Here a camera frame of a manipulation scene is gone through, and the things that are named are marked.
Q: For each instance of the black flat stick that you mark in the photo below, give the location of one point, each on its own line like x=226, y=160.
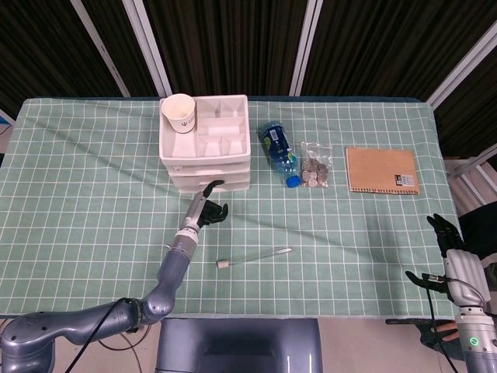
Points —
x=404, y=321

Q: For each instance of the grey robot torso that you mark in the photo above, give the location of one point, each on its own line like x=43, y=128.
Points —
x=237, y=346

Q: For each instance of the brown spiral notebook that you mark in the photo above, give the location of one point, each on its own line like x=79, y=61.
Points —
x=382, y=169

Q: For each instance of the glass test tube white stopper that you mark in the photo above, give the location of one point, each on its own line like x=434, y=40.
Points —
x=256, y=256

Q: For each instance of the blue plastic water bottle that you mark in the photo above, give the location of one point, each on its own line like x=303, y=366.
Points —
x=277, y=149

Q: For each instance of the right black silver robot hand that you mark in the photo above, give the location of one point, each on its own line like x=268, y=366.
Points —
x=464, y=272

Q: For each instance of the white metal frame stand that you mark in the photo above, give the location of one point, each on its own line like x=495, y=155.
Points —
x=456, y=168

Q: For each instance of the white partition post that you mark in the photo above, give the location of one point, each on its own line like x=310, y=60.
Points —
x=101, y=50
x=306, y=42
x=462, y=74
x=149, y=50

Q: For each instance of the white plastic drawer unit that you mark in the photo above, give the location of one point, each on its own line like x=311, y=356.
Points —
x=182, y=147

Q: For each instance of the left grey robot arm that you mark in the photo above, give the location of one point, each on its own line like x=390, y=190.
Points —
x=171, y=272

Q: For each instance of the clear bag of coins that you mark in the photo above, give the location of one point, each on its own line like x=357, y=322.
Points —
x=315, y=171

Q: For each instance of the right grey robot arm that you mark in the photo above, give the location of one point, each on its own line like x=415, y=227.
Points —
x=479, y=342

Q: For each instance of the black pleated curtain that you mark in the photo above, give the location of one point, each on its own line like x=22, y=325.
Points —
x=233, y=46

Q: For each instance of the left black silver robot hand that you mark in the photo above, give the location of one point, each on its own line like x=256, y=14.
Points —
x=196, y=210

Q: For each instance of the white paper cup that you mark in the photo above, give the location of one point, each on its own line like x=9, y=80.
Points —
x=178, y=110

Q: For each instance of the black glove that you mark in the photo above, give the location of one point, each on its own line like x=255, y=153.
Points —
x=431, y=336

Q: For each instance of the green checked tablecloth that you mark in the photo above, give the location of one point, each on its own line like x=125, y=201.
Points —
x=116, y=194

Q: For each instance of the dark fabric clothing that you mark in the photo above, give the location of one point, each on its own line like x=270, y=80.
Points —
x=479, y=229

